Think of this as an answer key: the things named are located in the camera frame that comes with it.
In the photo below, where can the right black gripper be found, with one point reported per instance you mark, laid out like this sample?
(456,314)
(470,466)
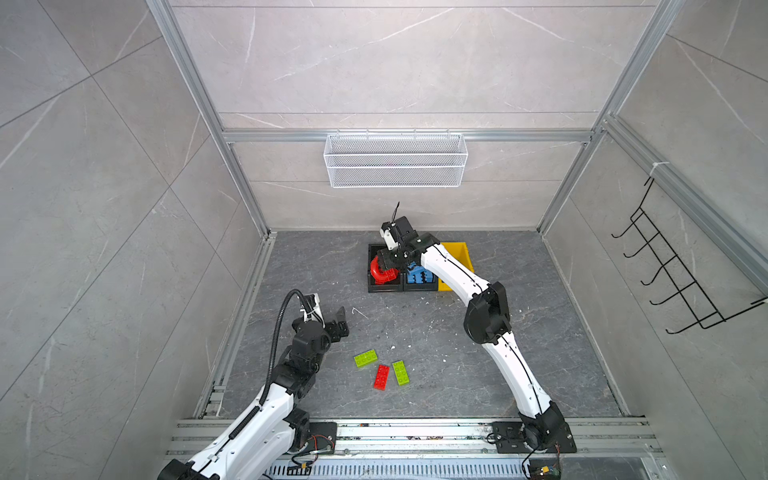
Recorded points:
(386,262)

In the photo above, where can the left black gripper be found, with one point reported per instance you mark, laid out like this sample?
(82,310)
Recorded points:
(335,334)

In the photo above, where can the blue lego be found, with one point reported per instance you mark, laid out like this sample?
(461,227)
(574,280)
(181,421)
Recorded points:
(418,275)

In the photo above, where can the black bin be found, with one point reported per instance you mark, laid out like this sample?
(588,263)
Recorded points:
(395,284)
(419,288)

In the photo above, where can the red arch lego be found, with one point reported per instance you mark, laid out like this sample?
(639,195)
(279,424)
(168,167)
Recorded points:
(380,275)

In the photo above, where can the yellow plastic bin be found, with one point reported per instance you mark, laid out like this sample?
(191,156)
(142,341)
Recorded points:
(460,251)

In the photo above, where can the green lego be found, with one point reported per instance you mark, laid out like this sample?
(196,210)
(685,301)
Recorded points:
(366,358)
(401,373)

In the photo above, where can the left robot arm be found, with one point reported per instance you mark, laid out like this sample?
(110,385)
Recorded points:
(273,424)

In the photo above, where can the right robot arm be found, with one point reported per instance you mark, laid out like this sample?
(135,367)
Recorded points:
(487,322)

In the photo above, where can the small metal hex key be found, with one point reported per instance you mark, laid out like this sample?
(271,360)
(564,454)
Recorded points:
(359,312)

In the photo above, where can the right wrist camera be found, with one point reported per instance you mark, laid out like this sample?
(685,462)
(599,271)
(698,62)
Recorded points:
(386,234)

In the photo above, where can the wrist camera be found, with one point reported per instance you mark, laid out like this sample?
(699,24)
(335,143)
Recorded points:
(386,234)
(311,310)

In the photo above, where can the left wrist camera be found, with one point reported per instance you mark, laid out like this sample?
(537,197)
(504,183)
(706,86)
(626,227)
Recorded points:
(311,310)

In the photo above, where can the white wire mesh basket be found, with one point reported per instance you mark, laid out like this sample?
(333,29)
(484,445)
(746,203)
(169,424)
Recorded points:
(370,160)

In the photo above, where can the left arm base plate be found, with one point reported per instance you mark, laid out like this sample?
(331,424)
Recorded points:
(315,438)

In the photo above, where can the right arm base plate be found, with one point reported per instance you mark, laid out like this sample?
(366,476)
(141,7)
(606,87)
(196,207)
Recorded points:
(516,437)

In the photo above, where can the black wire hook rack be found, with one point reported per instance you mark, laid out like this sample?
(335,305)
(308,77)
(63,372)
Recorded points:
(683,282)

